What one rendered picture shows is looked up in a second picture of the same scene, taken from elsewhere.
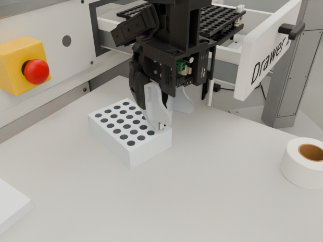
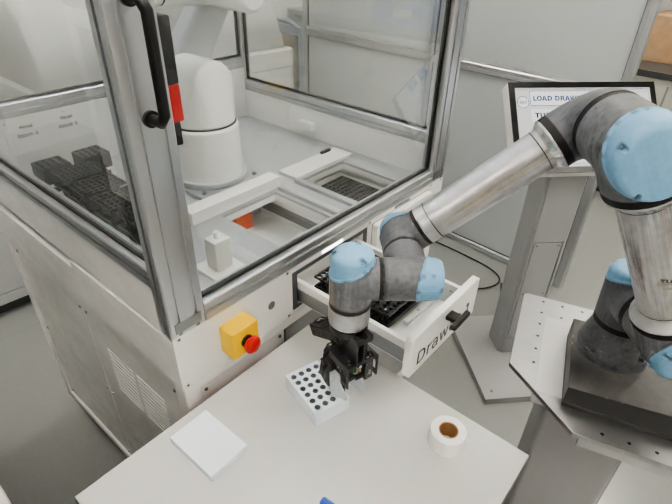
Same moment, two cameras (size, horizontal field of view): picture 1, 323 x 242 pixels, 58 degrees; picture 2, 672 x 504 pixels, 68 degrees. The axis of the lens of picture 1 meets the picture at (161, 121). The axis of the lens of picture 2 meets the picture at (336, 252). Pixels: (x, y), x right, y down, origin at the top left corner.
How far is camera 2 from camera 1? 0.62 m
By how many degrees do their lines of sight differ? 5
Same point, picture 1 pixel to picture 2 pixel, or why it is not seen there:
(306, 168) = (439, 442)
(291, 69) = (523, 284)
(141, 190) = (321, 445)
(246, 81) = (409, 365)
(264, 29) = (425, 327)
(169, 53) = (345, 365)
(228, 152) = (392, 418)
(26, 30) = (244, 307)
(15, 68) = (238, 342)
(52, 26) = (262, 298)
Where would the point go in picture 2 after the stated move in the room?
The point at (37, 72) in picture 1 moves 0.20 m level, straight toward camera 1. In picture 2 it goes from (253, 346) to (275, 423)
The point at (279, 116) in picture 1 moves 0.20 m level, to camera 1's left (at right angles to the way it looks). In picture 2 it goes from (509, 337) to (463, 333)
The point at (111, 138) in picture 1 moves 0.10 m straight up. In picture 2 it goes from (303, 400) to (302, 366)
